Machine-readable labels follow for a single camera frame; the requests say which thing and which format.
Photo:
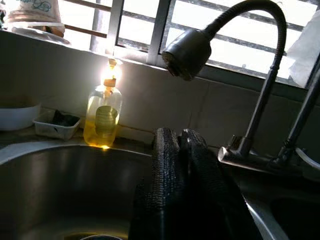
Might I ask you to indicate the white plastic sponge tray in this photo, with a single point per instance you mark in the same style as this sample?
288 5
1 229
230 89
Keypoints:
50 131

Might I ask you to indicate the white plate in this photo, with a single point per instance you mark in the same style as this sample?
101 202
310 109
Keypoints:
45 36

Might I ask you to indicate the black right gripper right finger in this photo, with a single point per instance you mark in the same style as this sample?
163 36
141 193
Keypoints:
207 190

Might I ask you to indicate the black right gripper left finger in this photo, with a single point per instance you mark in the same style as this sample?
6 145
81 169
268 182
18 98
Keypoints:
165 170

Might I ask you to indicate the grey metal tap pipe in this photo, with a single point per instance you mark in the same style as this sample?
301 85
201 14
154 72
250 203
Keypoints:
300 125

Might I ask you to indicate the grey flexible neck faucet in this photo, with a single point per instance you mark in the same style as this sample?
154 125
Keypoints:
187 50

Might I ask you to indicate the dark dish sponge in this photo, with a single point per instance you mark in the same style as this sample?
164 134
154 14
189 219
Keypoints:
63 120

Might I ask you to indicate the white printed cup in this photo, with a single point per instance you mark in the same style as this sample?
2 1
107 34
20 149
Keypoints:
32 15

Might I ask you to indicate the yellow dish soap bottle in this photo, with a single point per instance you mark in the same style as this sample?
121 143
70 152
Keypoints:
102 120

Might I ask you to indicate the stainless steel sink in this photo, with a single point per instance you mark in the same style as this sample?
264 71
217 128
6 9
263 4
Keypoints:
62 187

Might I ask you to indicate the white bowl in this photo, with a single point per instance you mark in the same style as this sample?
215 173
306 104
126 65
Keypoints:
17 117

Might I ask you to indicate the metal window grille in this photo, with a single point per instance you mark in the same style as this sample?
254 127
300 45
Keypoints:
160 30

